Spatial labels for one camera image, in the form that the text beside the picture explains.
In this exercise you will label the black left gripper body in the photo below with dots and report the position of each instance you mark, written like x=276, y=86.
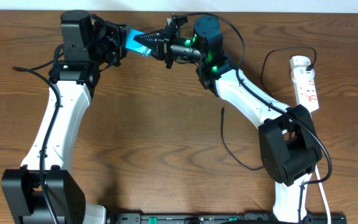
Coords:
x=117, y=43

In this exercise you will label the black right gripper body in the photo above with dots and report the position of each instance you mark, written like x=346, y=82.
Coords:
x=176, y=48

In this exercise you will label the blue screen smartphone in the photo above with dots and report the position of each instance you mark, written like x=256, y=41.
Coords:
x=134, y=46

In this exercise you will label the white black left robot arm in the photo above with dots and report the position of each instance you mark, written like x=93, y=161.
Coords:
x=42, y=189

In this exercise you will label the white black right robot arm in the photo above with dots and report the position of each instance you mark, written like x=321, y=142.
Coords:
x=289, y=146

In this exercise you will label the white charger adapter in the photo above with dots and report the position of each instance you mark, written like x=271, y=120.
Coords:
x=301, y=69

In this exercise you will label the white power strip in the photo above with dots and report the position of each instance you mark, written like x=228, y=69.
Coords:
x=306, y=95

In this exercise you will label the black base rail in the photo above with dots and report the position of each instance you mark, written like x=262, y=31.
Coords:
x=248, y=217

